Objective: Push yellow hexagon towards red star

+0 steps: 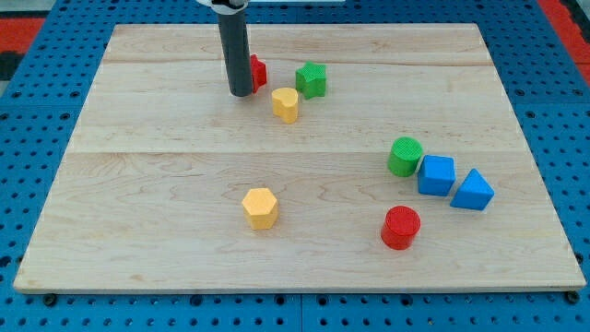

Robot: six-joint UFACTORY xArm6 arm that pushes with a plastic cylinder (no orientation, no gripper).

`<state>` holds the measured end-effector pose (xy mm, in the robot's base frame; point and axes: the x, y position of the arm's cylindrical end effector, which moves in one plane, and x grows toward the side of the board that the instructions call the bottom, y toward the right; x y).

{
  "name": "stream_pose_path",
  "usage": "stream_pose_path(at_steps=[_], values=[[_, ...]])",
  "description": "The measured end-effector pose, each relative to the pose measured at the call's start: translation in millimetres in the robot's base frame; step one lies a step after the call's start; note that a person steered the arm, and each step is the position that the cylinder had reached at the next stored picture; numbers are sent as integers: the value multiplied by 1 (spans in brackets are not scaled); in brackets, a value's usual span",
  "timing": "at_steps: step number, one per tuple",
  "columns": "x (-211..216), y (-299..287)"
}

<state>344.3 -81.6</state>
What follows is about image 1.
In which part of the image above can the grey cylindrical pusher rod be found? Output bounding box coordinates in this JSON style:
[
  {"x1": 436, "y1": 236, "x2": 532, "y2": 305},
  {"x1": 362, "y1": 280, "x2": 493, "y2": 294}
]
[{"x1": 218, "y1": 5, "x2": 254, "y2": 97}]

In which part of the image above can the green star block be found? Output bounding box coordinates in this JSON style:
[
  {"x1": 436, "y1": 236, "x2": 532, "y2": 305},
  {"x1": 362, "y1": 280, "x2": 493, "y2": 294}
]
[{"x1": 295, "y1": 62, "x2": 326, "y2": 100}]

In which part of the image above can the red star block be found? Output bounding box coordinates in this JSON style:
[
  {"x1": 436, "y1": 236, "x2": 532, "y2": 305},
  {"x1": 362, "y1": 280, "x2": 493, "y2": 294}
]
[{"x1": 250, "y1": 54, "x2": 267, "y2": 93}]

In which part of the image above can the blue triangle block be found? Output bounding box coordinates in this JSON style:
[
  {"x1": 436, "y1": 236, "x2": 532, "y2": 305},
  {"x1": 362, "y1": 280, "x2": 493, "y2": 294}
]
[{"x1": 450, "y1": 169, "x2": 495, "y2": 211}]

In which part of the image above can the red cylinder block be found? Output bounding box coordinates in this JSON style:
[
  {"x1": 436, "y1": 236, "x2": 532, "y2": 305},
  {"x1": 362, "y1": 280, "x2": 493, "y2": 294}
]
[{"x1": 381, "y1": 206, "x2": 421, "y2": 250}]

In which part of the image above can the yellow heart block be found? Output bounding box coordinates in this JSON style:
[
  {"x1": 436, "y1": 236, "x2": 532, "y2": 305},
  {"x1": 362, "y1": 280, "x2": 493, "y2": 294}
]
[{"x1": 271, "y1": 88, "x2": 299, "y2": 124}]

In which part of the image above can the blue cube block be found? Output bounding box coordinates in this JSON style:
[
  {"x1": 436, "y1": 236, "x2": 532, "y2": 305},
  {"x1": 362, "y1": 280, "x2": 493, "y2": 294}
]
[{"x1": 418, "y1": 155, "x2": 455, "y2": 196}]

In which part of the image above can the yellow hexagon block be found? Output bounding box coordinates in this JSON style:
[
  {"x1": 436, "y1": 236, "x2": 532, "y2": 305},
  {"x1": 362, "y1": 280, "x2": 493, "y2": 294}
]
[{"x1": 242, "y1": 188, "x2": 278, "y2": 231}]

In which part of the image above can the wooden board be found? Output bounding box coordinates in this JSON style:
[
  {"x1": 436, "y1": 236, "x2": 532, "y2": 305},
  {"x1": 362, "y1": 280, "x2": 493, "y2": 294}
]
[{"x1": 14, "y1": 24, "x2": 586, "y2": 294}]

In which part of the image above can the green cylinder block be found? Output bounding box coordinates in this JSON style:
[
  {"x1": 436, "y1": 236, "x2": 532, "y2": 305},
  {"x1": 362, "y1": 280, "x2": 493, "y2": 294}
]
[{"x1": 387, "y1": 136, "x2": 423, "y2": 177}]

